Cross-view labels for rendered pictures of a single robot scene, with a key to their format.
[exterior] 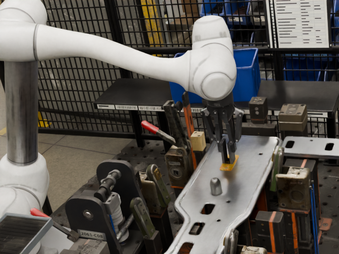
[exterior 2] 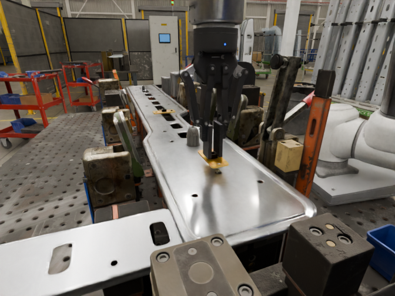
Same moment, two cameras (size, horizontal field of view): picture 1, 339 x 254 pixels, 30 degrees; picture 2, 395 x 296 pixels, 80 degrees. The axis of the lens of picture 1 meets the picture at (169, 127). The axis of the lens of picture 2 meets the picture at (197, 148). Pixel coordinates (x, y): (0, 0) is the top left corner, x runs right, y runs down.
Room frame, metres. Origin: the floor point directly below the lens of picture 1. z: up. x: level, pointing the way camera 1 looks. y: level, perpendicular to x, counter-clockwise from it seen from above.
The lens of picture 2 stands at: (1.88, -0.50, 1.23)
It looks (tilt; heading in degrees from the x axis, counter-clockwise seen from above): 24 degrees down; 132
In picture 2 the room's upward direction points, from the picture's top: straight up
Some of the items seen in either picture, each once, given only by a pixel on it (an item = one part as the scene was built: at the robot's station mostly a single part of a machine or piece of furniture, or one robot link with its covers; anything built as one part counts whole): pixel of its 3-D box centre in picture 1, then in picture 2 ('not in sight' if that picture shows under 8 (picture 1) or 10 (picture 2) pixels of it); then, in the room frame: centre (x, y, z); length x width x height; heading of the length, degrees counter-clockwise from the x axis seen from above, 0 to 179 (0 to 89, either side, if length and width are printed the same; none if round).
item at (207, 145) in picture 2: (231, 151); (207, 140); (1.59, -0.16, 1.06); 0.03 x 0.01 x 0.07; 152
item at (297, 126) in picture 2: not in sight; (297, 108); (0.64, 3.07, 0.36); 0.54 x 0.50 x 0.73; 54
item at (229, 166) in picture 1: (229, 161); (212, 155); (1.60, -0.15, 1.02); 0.08 x 0.04 x 0.01; 152
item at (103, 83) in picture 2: not in sight; (112, 110); (0.58, 0.17, 0.88); 0.15 x 0.11 x 0.36; 62
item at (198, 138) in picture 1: (205, 182); (277, 219); (1.73, -0.08, 0.88); 0.04 x 0.04 x 0.36; 62
